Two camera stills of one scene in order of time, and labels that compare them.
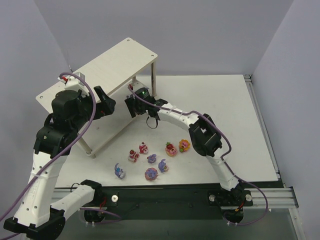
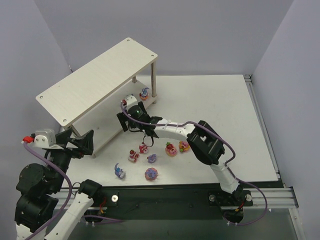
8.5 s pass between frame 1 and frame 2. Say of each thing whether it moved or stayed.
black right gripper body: moved
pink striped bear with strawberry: stayed
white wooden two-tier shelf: stayed
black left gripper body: moved
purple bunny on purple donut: stayed
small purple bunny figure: stayed
